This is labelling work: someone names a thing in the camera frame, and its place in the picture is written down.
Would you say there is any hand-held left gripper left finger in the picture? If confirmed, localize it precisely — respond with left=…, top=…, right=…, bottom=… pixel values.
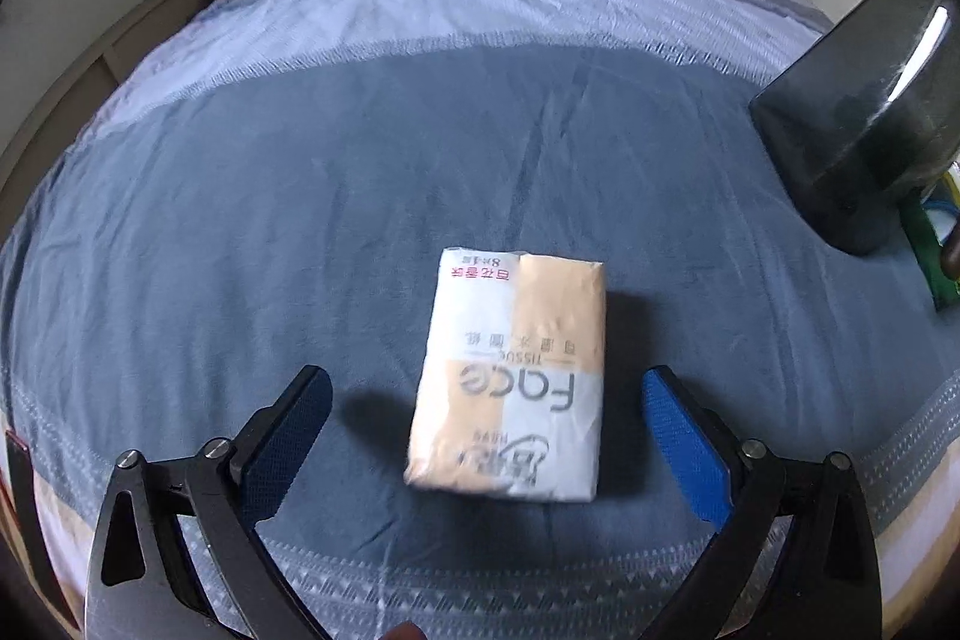
left=86, top=366, right=335, bottom=640

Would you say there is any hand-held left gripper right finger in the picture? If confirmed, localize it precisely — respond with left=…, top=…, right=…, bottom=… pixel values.
left=641, top=366, right=884, bottom=640

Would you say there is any white and beige tissue pack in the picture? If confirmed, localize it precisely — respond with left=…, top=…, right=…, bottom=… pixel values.
left=405, top=248, right=607, bottom=504

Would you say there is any bed with blue striped blanket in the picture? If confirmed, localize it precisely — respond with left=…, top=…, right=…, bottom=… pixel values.
left=0, top=0, right=960, bottom=640

